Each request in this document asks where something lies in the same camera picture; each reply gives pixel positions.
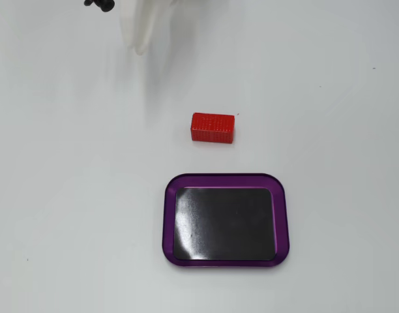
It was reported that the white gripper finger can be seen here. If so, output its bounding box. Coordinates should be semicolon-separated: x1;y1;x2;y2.
119;0;139;50
136;0;175;56

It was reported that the red studded block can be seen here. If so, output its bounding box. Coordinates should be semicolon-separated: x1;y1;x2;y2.
190;112;236;143

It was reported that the purple metal tray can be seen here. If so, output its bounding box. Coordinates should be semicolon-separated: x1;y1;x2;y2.
162;173;291;270

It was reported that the black tray mat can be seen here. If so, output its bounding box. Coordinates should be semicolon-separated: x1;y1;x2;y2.
173;186;278;261

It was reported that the black white cable connector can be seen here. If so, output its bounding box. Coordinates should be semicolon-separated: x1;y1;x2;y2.
83;0;116;14

